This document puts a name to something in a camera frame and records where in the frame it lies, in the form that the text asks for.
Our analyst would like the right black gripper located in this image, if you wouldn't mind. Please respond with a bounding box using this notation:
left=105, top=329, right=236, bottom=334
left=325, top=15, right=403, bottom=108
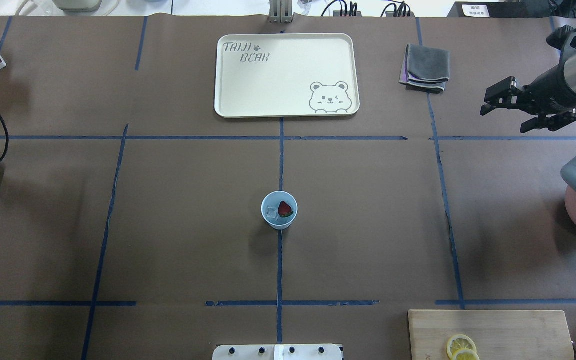
left=480, top=25, right=576, bottom=133

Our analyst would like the red strawberry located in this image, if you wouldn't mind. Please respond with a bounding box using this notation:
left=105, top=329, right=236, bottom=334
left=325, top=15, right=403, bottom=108
left=278, top=201, right=294, bottom=218

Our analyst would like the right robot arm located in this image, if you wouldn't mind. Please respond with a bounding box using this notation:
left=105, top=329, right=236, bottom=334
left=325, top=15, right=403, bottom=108
left=480, top=25, right=576, bottom=192

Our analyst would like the light blue plastic cup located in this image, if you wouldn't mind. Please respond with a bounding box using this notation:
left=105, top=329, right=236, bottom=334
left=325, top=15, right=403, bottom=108
left=260, top=191, right=298, bottom=231

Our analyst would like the ice cube in cup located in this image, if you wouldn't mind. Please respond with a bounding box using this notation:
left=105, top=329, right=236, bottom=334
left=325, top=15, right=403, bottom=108
left=265, top=206, right=279, bottom=221

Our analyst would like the folded grey cloth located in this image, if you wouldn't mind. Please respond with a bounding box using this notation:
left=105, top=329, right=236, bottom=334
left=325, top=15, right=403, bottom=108
left=398, top=43, right=451, bottom=94

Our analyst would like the wooden cutting board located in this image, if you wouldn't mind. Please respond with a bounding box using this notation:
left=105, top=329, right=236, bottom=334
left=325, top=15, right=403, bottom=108
left=407, top=309, right=575, bottom=360

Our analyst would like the lemon slices row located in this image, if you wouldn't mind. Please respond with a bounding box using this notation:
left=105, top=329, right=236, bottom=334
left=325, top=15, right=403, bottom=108
left=445, top=333, right=480, bottom=360

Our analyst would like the cream bear serving tray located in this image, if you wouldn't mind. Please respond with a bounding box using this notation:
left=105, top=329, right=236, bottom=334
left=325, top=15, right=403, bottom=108
left=214, top=33, right=361, bottom=119

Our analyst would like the aluminium frame post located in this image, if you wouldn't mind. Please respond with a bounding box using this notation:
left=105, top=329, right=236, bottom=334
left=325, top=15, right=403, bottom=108
left=269, top=0, right=294, bottom=24

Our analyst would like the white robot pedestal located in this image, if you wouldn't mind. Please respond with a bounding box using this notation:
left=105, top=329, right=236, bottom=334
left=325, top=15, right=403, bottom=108
left=212, top=343, right=345, bottom=360

